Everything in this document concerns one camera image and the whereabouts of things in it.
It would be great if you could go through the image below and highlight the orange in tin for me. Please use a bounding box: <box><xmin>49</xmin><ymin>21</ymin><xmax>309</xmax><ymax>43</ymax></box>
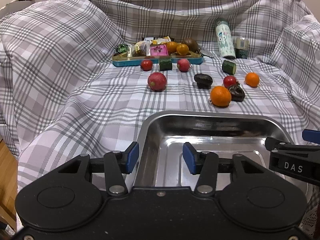
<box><xmin>166</xmin><ymin>41</ymin><xmax>178</xmax><ymax>54</ymax></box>
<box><xmin>176</xmin><ymin>43</ymin><xmax>189</xmax><ymax>56</ymax></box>

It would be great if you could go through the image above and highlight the clear date snack packet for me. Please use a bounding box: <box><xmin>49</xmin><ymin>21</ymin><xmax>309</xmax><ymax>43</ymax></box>
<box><xmin>132</xmin><ymin>41</ymin><xmax>151</xmax><ymax>57</ymax></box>

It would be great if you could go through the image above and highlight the plaid sofa cover cloth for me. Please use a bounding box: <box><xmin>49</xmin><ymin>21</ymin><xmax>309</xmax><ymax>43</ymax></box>
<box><xmin>0</xmin><ymin>0</ymin><xmax>320</xmax><ymax>238</ymax></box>

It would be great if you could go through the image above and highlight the silver foil wrapper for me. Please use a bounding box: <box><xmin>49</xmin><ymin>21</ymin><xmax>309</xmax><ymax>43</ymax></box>
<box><xmin>200</xmin><ymin>48</ymin><xmax>215</xmax><ymax>58</ymax></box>

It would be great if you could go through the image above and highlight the white box with dark item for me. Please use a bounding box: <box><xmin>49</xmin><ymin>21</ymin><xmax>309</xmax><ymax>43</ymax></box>
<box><xmin>0</xmin><ymin>0</ymin><xmax>35</xmax><ymax>18</ymax></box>

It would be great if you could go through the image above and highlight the cucumber piece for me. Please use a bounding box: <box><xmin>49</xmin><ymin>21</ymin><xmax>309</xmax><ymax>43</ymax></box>
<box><xmin>159</xmin><ymin>59</ymin><xmax>172</xmax><ymax>72</ymax></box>
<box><xmin>222</xmin><ymin>60</ymin><xmax>236</xmax><ymax>75</ymax></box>

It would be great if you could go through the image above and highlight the large red apple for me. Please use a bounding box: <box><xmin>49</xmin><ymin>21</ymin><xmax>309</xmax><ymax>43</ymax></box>
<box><xmin>148</xmin><ymin>72</ymin><xmax>167</xmax><ymax>92</ymax></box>

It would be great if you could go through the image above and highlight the green beverage can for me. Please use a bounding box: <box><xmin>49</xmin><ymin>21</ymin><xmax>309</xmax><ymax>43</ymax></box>
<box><xmin>235</xmin><ymin>37</ymin><xmax>249</xmax><ymax>59</ymax></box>

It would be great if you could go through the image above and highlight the small orange mandarin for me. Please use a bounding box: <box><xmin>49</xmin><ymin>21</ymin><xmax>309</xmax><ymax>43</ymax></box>
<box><xmin>245</xmin><ymin>72</ymin><xmax>260</xmax><ymax>88</ymax></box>

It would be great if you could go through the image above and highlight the green candy wrapper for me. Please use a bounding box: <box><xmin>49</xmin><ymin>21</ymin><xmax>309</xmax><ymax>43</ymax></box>
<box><xmin>115</xmin><ymin>43</ymin><xmax>130</xmax><ymax>55</ymax></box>

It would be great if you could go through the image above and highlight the small red radish apple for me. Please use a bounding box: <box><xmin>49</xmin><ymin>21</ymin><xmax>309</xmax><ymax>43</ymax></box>
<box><xmin>177</xmin><ymin>59</ymin><xmax>191</xmax><ymax>72</ymax></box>

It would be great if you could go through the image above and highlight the orange in tin back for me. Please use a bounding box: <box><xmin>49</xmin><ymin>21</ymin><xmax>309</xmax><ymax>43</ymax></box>
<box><xmin>166</xmin><ymin>41</ymin><xmax>178</xmax><ymax>54</ymax></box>

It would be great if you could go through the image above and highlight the steel tray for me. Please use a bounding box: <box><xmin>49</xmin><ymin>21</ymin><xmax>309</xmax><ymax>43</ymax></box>
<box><xmin>134</xmin><ymin>111</ymin><xmax>292</xmax><ymax>188</ymax></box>

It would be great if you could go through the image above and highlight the brown passion fruit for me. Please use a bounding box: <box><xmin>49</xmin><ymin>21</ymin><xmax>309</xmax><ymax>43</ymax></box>
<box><xmin>181</xmin><ymin>37</ymin><xmax>199</xmax><ymax>53</ymax></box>

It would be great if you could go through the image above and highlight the cartoon cat thermos bottle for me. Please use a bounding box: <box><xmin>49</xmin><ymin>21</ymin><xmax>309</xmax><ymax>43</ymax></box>
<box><xmin>215</xmin><ymin>18</ymin><xmax>236</xmax><ymax>60</ymax></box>

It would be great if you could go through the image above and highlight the teal gold snack tin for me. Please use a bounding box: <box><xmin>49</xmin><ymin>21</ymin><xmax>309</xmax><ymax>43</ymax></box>
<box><xmin>112</xmin><ymin>51</ymin><xmax>203</xmax><ymax>67</ymax></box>

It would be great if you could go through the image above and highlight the yellow pastry packet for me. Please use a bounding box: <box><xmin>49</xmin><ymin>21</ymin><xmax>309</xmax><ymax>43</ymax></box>
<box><xmin>151</xmin><ymin>36</ymin><xmax>171</xmax><ymax>45</ymax></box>

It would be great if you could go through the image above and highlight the pink snack packet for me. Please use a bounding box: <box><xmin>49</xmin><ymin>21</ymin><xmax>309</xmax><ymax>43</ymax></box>
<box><xmin>150</xmin><ymin>44</ymin><xmax>169</xmax><ymax>56</ymax></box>

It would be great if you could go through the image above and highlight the red tomato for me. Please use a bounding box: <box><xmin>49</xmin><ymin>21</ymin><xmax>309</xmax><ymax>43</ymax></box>
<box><xmin>140</xmin><ymin>60</ymin><xmax>153</xmax><ymax>72</ymax></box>
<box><xmin>223</xmin><ymin>75</ymin><xmax>238</xmax><ymax>88</ymax></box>

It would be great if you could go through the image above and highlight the large orange mandarin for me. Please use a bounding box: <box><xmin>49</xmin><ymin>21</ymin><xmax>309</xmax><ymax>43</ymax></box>
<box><xmin>210</xmin><ymin>86</ymin><xmax>232</xmax><ymax>107</ymax></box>

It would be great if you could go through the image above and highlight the orange in tin front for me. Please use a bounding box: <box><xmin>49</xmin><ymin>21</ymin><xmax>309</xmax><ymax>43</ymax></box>
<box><xmin>176</xmin><ymin>43</ymin><xmax>189</xmax><ymax>56</ymax></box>

